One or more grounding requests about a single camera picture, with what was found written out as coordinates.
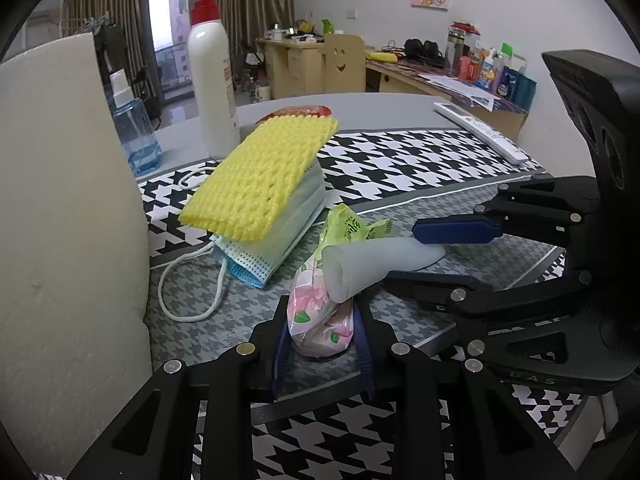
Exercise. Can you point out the yellow foam net sleeve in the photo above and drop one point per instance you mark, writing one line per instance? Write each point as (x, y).
(260, 170)

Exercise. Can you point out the black folding chair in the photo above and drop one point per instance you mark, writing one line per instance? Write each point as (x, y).
(147, 95)

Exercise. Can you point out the glass jar with red lid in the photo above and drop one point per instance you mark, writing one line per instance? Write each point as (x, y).
(456, 52)

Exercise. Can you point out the white foam box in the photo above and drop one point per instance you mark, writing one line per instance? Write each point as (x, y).
(65, 260)

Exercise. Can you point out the yellow cloth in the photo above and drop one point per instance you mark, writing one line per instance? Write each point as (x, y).
(380, 57)

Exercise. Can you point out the floral tissue packet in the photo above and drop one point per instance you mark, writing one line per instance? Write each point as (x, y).
(310, 305)

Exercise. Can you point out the white pump bottle red cap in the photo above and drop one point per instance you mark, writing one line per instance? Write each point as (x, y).
(212, 85)

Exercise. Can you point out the white printed papers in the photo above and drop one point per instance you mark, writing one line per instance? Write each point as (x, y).
(460, 90)

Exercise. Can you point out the wooden desk with patterned cloth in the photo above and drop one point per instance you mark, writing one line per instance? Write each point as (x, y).
(400, 80)

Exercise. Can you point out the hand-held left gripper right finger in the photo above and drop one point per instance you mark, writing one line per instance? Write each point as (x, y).
(365, 360)

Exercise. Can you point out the glass balcony door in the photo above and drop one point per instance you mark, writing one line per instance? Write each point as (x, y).
(170, 35)

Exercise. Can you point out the red snack packet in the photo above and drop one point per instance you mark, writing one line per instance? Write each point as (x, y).
(300, 110)

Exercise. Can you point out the green printed plastic bag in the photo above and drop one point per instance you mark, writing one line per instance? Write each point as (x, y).
(345, 225)

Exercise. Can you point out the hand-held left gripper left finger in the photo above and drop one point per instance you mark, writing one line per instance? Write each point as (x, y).
(280, 360)

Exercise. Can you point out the wooden chair with smiley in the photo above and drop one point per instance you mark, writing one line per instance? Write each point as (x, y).
(342, 65)

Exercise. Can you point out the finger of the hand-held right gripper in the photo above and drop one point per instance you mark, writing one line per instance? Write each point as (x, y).
(430, 285)
(460, 230)

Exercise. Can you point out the white remote control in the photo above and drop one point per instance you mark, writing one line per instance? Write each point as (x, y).
(480, 130)

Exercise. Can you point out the blue face mask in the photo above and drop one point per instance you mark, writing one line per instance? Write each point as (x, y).
(270, 245)

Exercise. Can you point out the dark hanging clothes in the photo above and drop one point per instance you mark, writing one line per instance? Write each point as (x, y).
(107, 45)

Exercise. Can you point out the houndstooth table mat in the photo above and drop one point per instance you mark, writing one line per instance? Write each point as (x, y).
(400, 160)

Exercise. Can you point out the black headphones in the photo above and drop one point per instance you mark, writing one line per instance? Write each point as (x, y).
(422, 50)

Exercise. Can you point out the blue spray bottle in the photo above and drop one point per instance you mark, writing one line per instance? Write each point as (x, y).
(135, 135)

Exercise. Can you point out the cluster of toiletry bottles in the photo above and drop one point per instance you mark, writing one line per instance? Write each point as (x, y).
(515, 85)

